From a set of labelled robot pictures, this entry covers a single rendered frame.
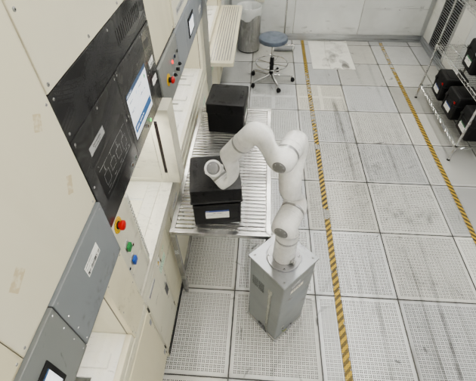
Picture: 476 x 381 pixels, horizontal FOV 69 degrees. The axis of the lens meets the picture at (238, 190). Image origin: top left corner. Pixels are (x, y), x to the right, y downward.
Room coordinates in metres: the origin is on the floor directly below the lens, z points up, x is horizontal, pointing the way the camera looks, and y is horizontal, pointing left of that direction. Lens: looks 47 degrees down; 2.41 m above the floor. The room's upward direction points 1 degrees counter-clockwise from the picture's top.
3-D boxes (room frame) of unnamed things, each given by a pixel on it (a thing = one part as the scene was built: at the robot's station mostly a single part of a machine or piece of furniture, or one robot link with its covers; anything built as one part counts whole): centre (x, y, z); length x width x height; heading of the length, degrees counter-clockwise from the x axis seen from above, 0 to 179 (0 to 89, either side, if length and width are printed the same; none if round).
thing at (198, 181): (1.41, 0.13, 1.02); 0.29 x 0.29 x 0.13; 4
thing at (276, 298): (1.03, -0.25, 0.38); 0.28 x 0.28 x 0.76; 41
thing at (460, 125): (2.83, -2.41, 0.31); 0.30 x 0.28 x 0.26; 173
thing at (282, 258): (1.03, -0.25, 0.85); 0.19 x 0.19 x 0.18
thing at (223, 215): (1.41, 0.13, 0.85); 0.28 x 0.28 x 0.17; 4
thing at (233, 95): (2.29, 0.07, 0.89); 0.29 x 0.29 x 0.25; 81
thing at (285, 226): (1.01, -0.23, 1.07); 0.19 x 0.12 x 0.24; 152
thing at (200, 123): (1.84, 0.06, 0.38); 1.30 x 0.60 x 0.76; 176
